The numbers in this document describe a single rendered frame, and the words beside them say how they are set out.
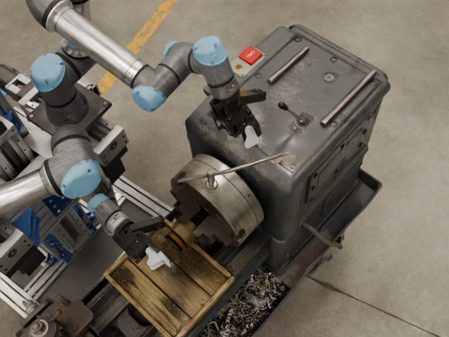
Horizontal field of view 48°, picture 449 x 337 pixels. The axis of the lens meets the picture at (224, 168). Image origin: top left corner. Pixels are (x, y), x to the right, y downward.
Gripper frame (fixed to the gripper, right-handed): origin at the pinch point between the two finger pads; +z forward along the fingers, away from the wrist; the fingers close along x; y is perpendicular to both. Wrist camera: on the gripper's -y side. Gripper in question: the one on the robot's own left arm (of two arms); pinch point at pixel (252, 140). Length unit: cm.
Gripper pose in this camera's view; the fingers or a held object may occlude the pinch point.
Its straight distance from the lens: 149.0
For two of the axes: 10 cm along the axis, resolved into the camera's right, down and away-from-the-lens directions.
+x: 6.6, 3.4, -6.6
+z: 3.2, 6.7, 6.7
